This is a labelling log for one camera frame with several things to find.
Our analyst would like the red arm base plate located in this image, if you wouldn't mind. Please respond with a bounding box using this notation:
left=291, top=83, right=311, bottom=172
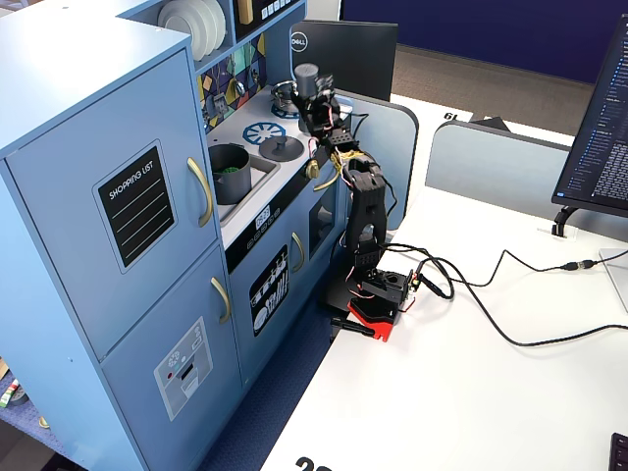
left=346, top=299, right=396, bottom=343

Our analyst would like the blue toy kitchen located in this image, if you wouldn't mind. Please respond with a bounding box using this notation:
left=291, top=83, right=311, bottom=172
left=0, top=0, right=355, bottom=471

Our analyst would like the monitor showing code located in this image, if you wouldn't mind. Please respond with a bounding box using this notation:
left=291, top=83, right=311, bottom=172
left=551, top=14, right=628, bottom=220

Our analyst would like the blue dishwasher door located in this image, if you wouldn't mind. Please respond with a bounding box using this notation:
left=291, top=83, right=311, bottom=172
left=229, top=223, right=316, bottom=390

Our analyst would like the long gold fridge handle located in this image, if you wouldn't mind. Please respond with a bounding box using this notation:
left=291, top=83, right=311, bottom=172
left=186, top=156, right=215, bottom=229

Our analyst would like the silver monitor stand base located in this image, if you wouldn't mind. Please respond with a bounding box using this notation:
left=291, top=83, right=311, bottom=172
left=598, top=247, right=628, bottom=314

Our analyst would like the black control panel strip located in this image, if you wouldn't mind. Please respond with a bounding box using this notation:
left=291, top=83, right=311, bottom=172
left=225, top=139, right=344, bottom=275

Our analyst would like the black USB cable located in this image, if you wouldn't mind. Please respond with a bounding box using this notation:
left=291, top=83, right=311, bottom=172
left=419, top=249, right=602, bottom=300

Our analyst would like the gray pot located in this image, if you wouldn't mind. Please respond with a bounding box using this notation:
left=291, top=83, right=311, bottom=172
left=208, top=142, right=253, bottom=206

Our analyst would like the dark toy microwave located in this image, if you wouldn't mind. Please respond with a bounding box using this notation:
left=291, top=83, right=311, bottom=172
left=234, top=0, right=308, bottom=44

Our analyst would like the short gold fridge handle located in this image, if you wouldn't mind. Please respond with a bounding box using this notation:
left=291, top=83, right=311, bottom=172
left=210, top=277, right=233, bottom=326

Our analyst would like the blue oven door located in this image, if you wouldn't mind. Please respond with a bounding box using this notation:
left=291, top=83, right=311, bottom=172
left=306, top=160, right=352, bottom=270

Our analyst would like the stainless steel pot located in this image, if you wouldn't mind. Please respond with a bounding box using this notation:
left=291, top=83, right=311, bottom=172
left=271, top=79, right=301, bottom=116

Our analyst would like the gray salt shaker cylinder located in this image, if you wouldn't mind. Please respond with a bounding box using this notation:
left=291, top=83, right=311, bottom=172
left=293, top=63, right=321, bottom=135

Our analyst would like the silver slotted spatula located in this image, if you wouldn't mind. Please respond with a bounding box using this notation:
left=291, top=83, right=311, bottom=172
left=211, top=73, right=229, bottom=120

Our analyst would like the robot controller circuit board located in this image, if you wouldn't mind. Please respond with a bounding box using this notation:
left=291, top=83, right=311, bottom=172
left=407, top=267, right=425, bottom=302

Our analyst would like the fridge door with shopping list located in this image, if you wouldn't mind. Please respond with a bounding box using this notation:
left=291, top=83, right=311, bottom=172
left=3, top=47, right=220, bottom=363

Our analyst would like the black Dell monitor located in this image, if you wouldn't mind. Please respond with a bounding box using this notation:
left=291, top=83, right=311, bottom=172
left=289, top=19, right=399, bottom=102

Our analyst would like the black power cable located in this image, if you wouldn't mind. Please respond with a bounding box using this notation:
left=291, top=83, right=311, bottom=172
left=385, top=242, right=628, bottom=348

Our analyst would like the black keyboard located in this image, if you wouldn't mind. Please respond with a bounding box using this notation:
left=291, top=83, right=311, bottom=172
left=609, top=432, right=628, bottom=471

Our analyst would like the gray divider panel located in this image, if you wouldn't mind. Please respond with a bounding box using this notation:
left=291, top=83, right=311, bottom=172
left=333, top=85, right=420, bottom=232
left=424, top=120, right=628, bottom=242

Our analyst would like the black table clamp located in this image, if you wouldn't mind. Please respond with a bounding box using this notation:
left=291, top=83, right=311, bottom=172
left=317, top=280, right=377, bottom=339

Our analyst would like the gray toy sink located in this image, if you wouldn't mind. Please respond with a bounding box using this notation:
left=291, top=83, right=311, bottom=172
left=210, top=155, right=283, bottom=228

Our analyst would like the green white box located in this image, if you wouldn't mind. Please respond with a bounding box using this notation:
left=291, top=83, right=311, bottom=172
left=0, top=378, right=21, bottom=410

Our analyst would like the white plate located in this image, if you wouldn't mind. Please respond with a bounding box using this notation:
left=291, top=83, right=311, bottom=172
left=194, top=0, right=220, bottom=55
left=157, top=0, right=201, bottom=62
left=213, top=0, right=229, bottom=48

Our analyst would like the gold dishwasher handle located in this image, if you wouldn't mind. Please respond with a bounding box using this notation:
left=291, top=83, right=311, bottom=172
left=290, top=232, right=307, bottom=275

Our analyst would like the gold oven handle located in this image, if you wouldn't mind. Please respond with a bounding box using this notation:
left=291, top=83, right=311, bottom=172
left=312, top=169, right=341, bottom=193

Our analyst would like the gray pot lid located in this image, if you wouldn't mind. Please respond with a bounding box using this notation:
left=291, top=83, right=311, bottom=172
left=258, top=135, right=304, bottom=162

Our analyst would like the black shopping list board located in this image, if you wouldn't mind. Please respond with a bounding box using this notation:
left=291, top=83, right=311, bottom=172
left=92, top=139, right=179, bottom=275

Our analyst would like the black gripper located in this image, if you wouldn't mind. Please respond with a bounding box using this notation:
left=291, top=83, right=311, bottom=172
left=292, top=87, right=345, bottom=139

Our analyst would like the fridge door with ice dispenser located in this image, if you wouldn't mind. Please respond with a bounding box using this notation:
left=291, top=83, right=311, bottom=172
left=100, top=242, right=244, bottom=471

